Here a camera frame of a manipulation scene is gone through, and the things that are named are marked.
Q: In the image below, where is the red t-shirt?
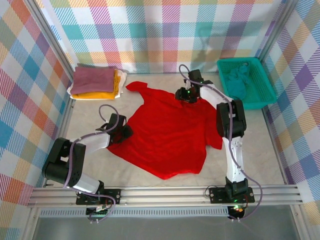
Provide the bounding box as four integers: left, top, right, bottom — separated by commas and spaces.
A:
106, 81, 223, 180

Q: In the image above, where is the stack of folded clothes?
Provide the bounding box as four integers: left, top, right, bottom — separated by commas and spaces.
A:
67, 69, 129, 100

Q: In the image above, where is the folded yellow t-shirt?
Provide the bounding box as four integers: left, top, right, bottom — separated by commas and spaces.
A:
72, 69, 122, 101

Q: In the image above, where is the crumpled teal t-shirt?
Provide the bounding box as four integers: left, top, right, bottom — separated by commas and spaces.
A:
223, 63, 251, 104

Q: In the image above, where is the folded purple t-shirt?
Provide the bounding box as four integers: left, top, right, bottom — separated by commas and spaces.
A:
72, 66, 116, 95

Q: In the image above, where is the teal plastic basket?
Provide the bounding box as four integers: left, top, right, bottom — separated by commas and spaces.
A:
216, 57, 278, 112

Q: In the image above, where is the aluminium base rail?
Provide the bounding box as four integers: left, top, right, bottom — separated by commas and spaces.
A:
26, 184, 305, 208

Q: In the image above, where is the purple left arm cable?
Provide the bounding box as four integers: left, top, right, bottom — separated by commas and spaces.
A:
62, 104, 126, 225

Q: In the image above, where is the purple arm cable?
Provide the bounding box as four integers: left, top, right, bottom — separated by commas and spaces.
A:
62, 104, 126, 225
178, 64, 263, 222

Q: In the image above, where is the grey slotted cable duct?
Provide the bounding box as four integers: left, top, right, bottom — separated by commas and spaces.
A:
39, 209, 230, 218

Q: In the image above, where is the aluminium frame post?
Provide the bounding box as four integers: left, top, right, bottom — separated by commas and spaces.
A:
26, 0, 76, 187
258, 0, 300, 186

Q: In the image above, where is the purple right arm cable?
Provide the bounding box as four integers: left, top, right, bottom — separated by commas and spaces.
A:
178, 64, 263, 222

